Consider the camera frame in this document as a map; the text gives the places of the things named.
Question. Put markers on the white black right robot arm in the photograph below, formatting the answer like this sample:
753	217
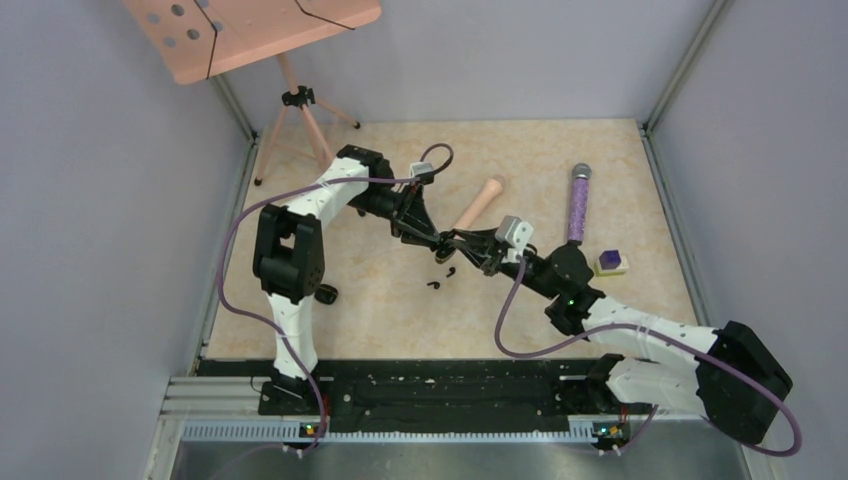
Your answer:
727	375

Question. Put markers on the pink music stand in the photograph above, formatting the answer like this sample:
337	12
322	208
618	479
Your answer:
273	60

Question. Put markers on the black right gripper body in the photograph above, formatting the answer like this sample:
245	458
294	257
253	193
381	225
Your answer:
531	276

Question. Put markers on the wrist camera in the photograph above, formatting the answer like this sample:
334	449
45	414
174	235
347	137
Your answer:
513	236
422	172

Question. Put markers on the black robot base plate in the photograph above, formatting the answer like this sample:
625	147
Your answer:
447	396

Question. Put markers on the pink wooden flute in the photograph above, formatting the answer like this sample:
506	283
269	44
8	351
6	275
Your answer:
490	190

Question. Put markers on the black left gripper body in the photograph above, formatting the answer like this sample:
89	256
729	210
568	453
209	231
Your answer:
381	201

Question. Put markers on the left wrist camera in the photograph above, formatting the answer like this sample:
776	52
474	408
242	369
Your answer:
422	172

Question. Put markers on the black case lid piece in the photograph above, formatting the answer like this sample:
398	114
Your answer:
326	294

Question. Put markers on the grey slotted cable duct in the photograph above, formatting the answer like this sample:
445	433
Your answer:
255	431

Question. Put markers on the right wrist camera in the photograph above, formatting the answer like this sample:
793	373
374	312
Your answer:
513	236

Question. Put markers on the black glossy earbud charging case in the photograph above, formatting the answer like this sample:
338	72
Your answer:
446	246

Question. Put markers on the purple cube on block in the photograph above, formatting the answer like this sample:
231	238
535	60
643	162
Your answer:
611	263

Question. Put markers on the purple glitter microphone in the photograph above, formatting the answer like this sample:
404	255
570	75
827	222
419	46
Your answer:
578	203

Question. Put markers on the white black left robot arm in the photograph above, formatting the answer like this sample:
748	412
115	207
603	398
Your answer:
289	258

